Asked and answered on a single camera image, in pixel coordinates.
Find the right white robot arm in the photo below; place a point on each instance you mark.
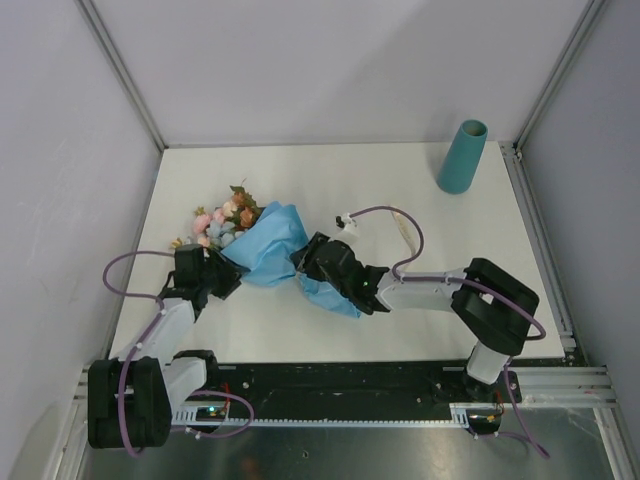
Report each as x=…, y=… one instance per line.
x=497, y=308

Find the teal conical vase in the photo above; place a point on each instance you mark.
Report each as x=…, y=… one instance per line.
x=459, y=167

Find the blue wrapping paper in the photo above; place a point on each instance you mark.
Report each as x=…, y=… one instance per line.
x=265, y=251

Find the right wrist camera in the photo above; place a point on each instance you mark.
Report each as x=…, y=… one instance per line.
x=348, y=230

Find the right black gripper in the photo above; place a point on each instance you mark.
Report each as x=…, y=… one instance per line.
x=304, y=261

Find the aluminium frame rails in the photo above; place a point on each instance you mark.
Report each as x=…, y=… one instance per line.
x=612, y=433

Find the cream printed ribbon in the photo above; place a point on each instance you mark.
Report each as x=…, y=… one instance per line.
x=404, y=228

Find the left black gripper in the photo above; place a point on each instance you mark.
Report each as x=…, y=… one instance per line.
x=231, y=273

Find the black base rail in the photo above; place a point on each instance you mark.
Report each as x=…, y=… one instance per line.
x=361, y=394

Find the artificial flower bunch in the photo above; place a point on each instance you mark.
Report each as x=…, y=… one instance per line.
x=225, y=217

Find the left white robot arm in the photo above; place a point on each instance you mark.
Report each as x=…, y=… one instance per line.
x=133, y=396

